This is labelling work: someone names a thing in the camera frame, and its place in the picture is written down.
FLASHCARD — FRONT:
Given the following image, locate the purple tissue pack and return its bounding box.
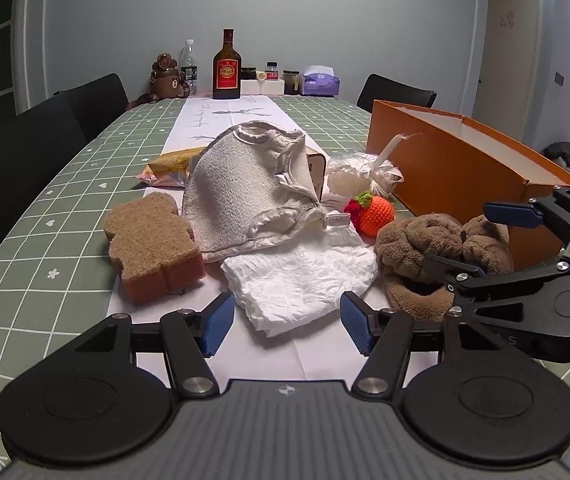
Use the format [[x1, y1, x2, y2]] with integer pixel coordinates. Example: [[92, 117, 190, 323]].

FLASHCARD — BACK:
[[300, 65, 342, 96]]

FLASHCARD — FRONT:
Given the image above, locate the green checked tablecloth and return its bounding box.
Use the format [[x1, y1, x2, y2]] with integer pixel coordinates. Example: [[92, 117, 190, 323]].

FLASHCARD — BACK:
[[0, 94, 466, 466]]

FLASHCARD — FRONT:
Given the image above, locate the brown plush slipper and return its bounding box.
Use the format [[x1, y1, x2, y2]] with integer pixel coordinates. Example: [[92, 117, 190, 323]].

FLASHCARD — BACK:
[[460, 214, 514, 277], [375, 212, 466, 323]]

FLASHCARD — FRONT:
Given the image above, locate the white crumpled paper cloth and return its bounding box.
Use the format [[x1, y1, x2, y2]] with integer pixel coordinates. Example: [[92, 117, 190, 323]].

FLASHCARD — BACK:
[[221, 225, 380, 338]]

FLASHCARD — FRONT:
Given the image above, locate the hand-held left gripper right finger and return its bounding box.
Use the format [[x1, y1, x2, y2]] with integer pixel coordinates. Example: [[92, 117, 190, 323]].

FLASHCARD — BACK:
[[340, 291, 510, 401]]

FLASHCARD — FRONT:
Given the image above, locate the white ribbon-tied ball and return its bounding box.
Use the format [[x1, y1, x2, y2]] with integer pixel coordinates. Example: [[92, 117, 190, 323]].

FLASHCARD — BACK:
[[325, 132, 423, 202]]

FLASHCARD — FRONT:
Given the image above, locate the brown bear-shaped sponge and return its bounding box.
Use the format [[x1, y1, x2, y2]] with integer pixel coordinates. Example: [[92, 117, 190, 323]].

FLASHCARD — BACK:
[[102, 191, 206, 306]]

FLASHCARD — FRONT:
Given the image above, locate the orange cardboard box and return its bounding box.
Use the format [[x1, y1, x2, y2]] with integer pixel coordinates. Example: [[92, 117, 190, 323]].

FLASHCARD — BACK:
[[366, 100, 570, 273]]

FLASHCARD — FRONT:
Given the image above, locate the brown liquor bottle red label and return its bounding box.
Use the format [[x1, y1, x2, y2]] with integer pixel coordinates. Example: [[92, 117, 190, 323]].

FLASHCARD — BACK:
[[212, 28, 242, 100]]

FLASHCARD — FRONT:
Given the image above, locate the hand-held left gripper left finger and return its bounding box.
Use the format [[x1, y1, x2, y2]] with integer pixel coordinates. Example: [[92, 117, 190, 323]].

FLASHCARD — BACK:
[[65, 291, 236, 401]]

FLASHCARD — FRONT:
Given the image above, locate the brown bear-shaped bottle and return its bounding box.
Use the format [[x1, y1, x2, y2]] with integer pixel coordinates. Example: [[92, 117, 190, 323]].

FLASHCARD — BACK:
[[125, 52, 189, 111]]

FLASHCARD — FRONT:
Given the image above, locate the black jacket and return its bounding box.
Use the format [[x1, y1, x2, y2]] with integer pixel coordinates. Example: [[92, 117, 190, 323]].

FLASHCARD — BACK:
[[542, 142, 570, 182]]

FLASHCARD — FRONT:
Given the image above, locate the white printed table runner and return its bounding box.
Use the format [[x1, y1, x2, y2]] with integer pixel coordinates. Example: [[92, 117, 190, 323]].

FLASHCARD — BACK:
[[106, 95, 440, 382]]

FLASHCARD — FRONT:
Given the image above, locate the beige door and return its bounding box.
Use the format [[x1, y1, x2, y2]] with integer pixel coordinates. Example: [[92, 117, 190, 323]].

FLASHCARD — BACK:
[[474, 0, 543, 122]]

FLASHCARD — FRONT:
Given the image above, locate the black chair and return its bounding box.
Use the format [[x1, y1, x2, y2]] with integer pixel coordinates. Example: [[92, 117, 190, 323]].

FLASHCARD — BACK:
[[0, 92, 88, 267], [54, 73, 130, 143], [356, 74, 437, 113]]

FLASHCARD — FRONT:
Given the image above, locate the beige terry bath mitt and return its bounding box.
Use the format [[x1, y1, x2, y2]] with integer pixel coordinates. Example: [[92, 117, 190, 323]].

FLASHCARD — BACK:
[[182, 122, 327, 265]]

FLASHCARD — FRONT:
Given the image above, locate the crocheted orange strawberry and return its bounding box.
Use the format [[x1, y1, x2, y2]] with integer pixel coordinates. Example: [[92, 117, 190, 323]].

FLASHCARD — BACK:
[[343, 191, 396, 237]]

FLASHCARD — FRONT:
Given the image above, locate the clear plastic water bottle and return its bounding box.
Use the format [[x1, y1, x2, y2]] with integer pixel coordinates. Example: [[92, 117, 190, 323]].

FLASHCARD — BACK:
[[181, 39, 199, 96]]

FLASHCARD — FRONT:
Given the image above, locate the yellow snack packet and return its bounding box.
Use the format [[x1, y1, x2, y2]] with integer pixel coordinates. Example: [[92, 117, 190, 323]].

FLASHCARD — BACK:
[[136, 145, 211, 191]]

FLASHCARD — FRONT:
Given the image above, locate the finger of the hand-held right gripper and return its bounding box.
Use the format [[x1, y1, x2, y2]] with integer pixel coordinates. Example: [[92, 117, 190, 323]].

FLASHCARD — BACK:
[[422, 254, 560, 308], [485, 187, 570, 238]]

